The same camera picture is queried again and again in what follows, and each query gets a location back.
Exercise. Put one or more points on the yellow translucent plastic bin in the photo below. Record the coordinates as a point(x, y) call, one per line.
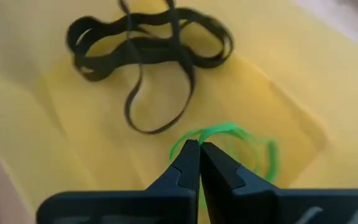
point(73, 124)

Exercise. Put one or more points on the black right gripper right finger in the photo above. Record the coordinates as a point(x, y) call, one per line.
point(291, 208)

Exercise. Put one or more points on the wide black rubber band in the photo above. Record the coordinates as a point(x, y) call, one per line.
point(127, 107)
point(154, 49)

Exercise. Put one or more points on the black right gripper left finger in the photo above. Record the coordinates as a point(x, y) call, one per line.
point(120, 208)

